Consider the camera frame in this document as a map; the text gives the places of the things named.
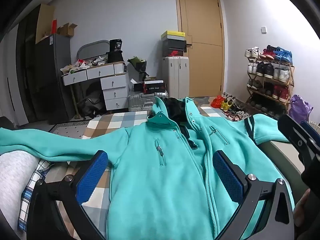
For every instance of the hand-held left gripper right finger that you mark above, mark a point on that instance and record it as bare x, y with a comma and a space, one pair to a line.
228, 177

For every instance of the white ribbed pillow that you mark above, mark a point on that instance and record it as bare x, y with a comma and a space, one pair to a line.
15, 175

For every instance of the person's right hand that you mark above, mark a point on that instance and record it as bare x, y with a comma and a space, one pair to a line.
300, 210

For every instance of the black duffel bag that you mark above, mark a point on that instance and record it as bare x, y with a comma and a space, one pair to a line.
90, 107

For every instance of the dark wrapped bouquet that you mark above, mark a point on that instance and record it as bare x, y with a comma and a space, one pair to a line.
137, 66

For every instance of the black shoe box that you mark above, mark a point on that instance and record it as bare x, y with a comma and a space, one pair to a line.
173, 45

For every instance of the teal zip jacket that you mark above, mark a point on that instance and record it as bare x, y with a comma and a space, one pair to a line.
162, 192

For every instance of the white drawer dresser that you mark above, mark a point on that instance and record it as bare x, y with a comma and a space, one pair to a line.
113, 90

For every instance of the pile of shoes on floor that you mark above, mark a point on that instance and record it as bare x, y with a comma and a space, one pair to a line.
235, 108

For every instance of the tan wooden door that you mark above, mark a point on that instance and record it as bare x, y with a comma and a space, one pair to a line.
202, 67

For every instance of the dark wardrobe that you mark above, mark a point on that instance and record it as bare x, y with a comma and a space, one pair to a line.
26, 75

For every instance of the patterned floor rug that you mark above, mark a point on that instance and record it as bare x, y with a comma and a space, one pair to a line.
67, 128

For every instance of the flat cardboard sheet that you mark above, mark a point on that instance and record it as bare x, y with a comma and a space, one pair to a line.
45, 22

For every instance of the purple bag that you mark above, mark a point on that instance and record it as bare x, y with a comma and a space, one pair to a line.
300, 110

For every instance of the blue plaid cloth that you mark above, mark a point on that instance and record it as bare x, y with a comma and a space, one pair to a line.
27, 200

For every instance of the black boxes stack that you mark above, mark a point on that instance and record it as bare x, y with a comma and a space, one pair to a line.
115, 51

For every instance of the white light switch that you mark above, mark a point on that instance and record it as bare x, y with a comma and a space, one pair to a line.
263, 29

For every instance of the open cardboard box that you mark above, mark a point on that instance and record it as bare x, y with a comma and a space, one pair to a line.
66, 30

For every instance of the checkered bed blanket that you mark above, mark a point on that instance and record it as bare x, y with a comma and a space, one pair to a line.
107, 123

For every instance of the grey rounded chair back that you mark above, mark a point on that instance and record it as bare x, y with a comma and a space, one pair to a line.
92, 47

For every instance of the grey bed frame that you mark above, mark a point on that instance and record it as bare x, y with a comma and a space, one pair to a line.
280, 155

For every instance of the pile of paper clutter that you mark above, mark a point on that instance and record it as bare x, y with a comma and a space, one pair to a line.
80, 65

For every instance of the black and red box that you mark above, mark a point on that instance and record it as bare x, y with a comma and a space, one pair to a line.
150, 87

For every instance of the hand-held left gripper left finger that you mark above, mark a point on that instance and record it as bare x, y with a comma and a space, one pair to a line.
91, 177

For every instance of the silver ribbed suitcase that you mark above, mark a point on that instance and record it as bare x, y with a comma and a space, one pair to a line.
140, 103

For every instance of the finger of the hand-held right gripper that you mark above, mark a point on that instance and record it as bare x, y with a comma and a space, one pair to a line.
287, 127
311, 131

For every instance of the white upright suitcase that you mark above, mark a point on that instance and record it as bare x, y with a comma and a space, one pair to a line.
175, 77

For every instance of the red plastic bag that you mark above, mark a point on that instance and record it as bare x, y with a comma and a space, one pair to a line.
217, 102

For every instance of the grey tall cabinet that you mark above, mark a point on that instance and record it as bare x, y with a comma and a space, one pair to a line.
53, 80

